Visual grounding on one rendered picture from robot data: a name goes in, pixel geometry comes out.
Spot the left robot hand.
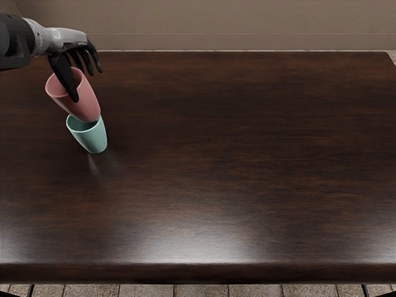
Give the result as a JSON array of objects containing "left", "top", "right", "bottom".
[{"left": 22, "top": 17, "right": 104, "bottom": 103}]

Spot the pink cup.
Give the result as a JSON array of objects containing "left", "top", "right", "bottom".
[{"left": 45, "top": 66, "right": 101, "bottom": 124}]

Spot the teal cup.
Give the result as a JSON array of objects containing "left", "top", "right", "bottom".
[{"left": 66, "top": 114, "right": 108, "bottom": 155}]

